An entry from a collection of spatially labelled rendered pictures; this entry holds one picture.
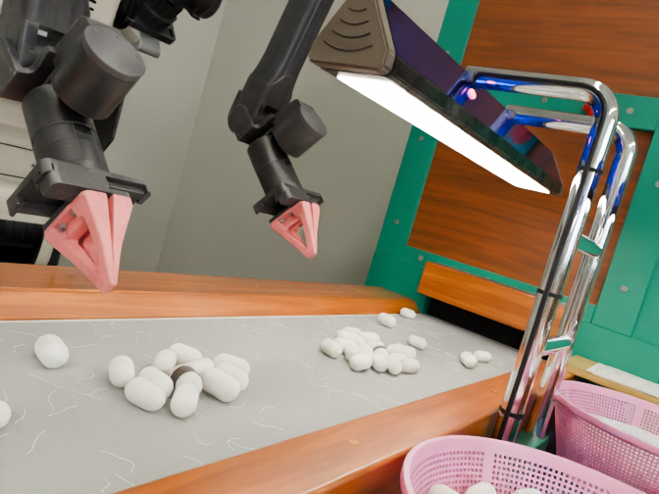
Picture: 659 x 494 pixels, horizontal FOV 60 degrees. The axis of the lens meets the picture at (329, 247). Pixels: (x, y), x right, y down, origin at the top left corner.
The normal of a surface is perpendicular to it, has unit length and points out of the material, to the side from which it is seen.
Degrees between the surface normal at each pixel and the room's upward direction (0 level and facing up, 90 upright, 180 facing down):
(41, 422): 0
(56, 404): 0
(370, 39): 90
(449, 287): 90
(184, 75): 90
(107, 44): 41
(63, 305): 45
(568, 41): 90
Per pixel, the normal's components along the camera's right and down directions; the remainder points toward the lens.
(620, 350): -0.56, -0.09
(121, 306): 0.75, -0.48
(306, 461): 0.28, -0.96
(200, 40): 0.78, 0.27
